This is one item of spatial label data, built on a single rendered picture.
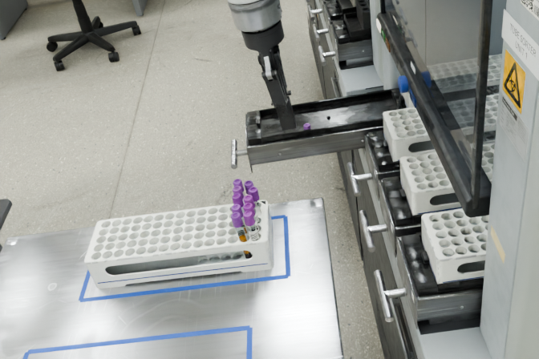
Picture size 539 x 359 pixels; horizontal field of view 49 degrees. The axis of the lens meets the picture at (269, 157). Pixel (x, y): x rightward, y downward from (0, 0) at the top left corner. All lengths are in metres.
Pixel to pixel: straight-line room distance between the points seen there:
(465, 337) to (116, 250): 0.56
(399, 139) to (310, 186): 1.30
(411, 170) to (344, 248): 1.10
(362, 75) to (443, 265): 0.79
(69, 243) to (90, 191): 1.57
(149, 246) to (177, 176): 1.64
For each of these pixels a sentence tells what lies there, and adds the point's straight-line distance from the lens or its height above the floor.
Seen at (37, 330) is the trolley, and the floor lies 0.82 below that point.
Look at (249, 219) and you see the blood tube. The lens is 0.90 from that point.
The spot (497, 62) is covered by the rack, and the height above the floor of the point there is 0.86.
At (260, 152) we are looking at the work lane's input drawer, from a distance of 1.27.
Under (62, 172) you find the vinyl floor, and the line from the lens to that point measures 2.91.
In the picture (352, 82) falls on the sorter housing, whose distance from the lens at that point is 1.57.
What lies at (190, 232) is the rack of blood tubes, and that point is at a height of 0.88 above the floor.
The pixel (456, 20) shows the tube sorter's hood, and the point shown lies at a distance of 0.77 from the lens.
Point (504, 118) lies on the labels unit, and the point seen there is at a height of 1.14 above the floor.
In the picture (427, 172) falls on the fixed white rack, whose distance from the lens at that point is 1.06.
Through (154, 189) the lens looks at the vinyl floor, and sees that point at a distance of 2.58.
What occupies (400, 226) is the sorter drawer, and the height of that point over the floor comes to 0.81.
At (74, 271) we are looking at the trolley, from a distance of 1.09.
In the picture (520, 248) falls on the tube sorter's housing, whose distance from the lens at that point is 0.72.
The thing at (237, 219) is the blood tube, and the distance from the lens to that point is 0.90.
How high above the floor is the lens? 1.52
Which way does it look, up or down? 36 degrees down
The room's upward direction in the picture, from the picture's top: 11 degrees counter-clockwise
